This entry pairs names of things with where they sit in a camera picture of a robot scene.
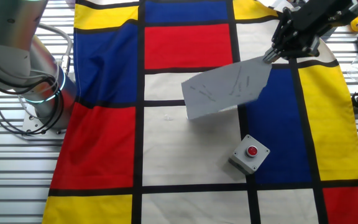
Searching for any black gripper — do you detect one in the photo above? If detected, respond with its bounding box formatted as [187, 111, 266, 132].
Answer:
[262, 0, 358, 65]

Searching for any white paper sheet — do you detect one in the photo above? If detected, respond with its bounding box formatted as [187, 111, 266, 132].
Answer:
[181, 55, 273, 121]

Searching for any grey red button box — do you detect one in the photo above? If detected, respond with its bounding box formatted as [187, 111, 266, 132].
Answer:
[227, 134, 271, 175]

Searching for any colour block tablecloth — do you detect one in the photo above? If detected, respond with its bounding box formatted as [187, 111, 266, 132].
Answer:
[41, 0, 358, 224]

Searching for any thick grey robot cable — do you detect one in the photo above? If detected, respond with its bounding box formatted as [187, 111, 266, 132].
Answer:
[31, 21, 74, 75]

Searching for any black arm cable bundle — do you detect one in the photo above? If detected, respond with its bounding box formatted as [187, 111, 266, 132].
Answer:
[0, 58, 67, 137]

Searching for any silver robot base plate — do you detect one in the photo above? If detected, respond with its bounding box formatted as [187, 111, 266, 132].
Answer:
[22, 105, 68, 137]

